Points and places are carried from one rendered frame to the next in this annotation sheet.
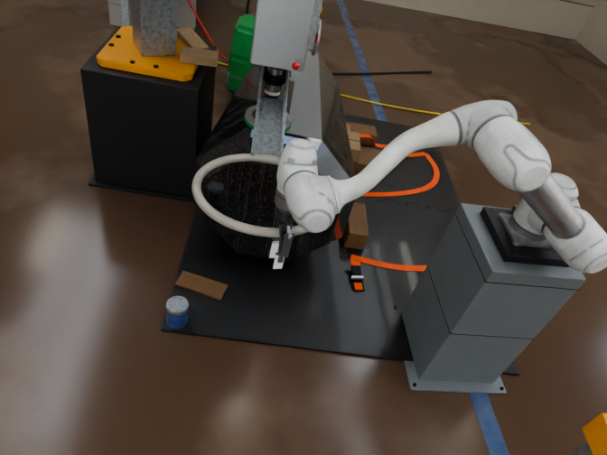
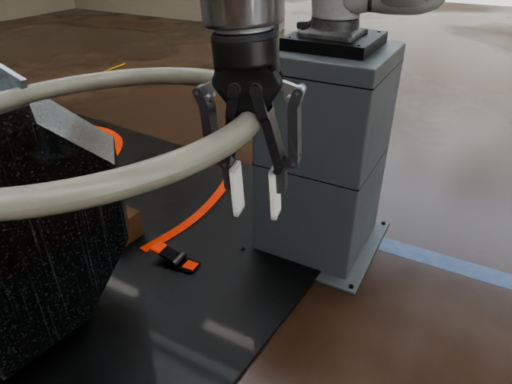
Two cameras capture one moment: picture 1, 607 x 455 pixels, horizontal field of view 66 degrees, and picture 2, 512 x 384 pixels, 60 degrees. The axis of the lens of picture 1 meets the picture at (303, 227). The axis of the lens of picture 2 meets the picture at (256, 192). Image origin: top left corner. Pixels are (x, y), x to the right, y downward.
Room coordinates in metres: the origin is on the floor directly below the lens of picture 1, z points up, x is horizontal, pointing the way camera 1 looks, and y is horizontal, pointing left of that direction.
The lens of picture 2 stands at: (0.74, 0.43, 1.14)
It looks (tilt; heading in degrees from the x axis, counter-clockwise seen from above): 31 degrees down; 312
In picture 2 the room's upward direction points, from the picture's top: straight up
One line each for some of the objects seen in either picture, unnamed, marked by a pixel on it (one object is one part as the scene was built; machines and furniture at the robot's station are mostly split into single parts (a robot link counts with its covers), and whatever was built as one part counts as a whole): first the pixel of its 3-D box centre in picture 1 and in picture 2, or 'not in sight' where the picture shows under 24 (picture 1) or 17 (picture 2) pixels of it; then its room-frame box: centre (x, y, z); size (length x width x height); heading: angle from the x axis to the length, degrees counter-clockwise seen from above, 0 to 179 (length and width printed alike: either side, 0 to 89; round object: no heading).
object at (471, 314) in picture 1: (478, 300); (323, 154); (1.55, -0.87, 0.40); 0.50 x 0.50 x 0.80; 13
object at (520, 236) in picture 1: (526, 223); (328, 25); (1.57, -0.86, 0.87); 0.22 x 0.18 x 0.06; 13
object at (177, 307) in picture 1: (177, 312); not in sight; (1.29, 0.47, 0.08); 0.10 x 0.10 x 0.13
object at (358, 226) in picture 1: (355, 225); (107, 218); (2.24, -0.31, 0.07); 0.30 x 0.12 x 0.12; 8
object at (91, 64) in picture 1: (156, 114); not in sight; (2.44, 1.04, 0.37); 0.66 x 0.66 x 0.74; 8
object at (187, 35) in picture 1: (192, 39); not in sight; (2.63, 0.90, 0.80); 0.20 x 0.10 x 0.05; 51
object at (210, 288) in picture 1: (201, 285); not in sight; (1.53, 0.43, 0.02); 0.25 x 0.10 x 0.01; 85
